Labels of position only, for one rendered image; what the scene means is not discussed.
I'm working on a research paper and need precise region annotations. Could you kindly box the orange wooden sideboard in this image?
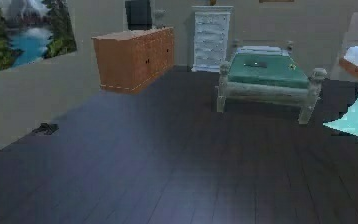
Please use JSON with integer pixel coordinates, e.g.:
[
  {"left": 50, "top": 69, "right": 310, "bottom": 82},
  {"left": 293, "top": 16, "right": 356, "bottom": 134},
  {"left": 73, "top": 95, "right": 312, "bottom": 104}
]
[{"left": 91, "top": 26, "right": 175, "bottom": 95}]

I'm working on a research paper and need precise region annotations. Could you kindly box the wooden bed with green sheets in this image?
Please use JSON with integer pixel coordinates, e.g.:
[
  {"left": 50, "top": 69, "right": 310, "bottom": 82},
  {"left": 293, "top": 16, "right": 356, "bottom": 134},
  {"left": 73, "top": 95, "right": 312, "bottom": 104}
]
[{"left": 216, "top": 40, "right": 328, "bottom": 125}]

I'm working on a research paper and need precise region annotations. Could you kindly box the black television set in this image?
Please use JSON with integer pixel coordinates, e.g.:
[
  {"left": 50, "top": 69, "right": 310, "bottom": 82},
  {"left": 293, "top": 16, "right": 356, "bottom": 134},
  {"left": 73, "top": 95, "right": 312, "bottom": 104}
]
[{"left": 124, "top": 0, "right": 153, "bottom": 31}]

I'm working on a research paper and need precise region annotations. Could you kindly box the grey vase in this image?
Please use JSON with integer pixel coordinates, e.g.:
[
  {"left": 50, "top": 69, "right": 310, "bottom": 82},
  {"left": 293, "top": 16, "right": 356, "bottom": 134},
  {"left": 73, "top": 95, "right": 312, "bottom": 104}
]
[{"left": 153, "top": 9, "right": 166, "bottom": 29}]

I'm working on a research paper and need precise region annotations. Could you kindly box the mountain lake landscape picture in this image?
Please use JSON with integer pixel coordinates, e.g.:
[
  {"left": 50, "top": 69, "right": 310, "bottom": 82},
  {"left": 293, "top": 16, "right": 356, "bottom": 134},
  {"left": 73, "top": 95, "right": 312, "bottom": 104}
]
[{"left": 0, "top": 0, "right": 78, "bottom": 74}]

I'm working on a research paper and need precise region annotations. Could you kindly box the white pillow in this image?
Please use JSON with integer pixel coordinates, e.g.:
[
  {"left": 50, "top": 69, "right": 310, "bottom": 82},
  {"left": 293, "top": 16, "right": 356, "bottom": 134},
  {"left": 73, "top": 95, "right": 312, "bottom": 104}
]
[{"left": 236, "top": 45, "right": 284, "bottom": 57}]

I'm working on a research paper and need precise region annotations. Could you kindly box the black flat object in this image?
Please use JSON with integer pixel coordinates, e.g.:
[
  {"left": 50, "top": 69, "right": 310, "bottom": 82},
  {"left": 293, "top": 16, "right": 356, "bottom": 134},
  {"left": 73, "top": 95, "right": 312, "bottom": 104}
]
[{"left": 244, "top": 60, "right": 268, "bottom": 69}]

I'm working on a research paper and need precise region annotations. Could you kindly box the white chest of drawers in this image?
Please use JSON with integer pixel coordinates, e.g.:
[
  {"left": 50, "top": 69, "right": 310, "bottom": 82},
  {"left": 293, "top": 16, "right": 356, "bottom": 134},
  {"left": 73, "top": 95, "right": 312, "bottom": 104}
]
[{"left": 191, "top": 5, "right": 234, "bottom": 73}]

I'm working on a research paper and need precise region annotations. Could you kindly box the dark cloth on floor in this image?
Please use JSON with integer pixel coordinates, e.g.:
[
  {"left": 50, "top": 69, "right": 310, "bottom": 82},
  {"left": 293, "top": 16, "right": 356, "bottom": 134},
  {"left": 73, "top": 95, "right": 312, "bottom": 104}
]
[{"left": 32, "top": 122, "right": 60, "bottom": 136}]

